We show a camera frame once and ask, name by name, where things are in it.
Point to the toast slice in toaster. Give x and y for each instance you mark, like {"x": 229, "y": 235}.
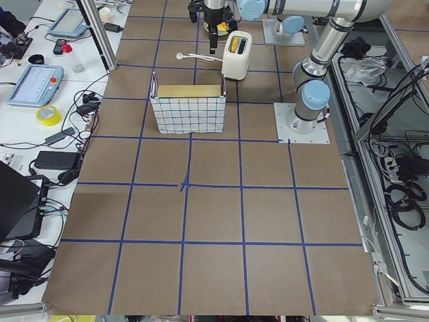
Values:
{"x": 234, "y": 43}

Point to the white two-slot toaster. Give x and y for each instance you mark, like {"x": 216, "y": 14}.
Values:
{"x": 235, "y": 65}

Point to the wire basket with wooden shelf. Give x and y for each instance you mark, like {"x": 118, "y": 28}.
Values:
{"x": 183, "y": 109}

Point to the golden pastry on plate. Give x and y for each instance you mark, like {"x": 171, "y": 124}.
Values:
{"x": 222, "y": 28}

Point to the yellow tape roll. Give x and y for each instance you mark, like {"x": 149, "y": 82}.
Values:
{"x": 48, "y": 115}

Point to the black power adapter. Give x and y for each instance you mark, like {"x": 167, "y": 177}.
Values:
{"x": 52, "y": 160}

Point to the pale green plate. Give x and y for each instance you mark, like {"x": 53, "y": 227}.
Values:
{"x": 227, "y": 22}

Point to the clear bottle red cap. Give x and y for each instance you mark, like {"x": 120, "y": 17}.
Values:
{"x": 72, "y": 57}

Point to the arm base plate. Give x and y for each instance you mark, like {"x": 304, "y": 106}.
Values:
{"x": 293, "y": 130}
{"x": 287, "y": 32}

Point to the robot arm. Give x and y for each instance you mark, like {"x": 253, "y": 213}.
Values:
{"x": 312, "y": 93}
{"x": 252, "y": 10}

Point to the aluminium frame post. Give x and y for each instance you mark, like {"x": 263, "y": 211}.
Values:
{"x": 94, "y": 23}

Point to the blue teach pendant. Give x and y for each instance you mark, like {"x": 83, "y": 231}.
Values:
{"x": 69, "y": 24}
{"x": 36, "y": 86}

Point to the black laptop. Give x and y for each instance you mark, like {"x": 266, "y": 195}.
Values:
{"x": 22, "y": 199}

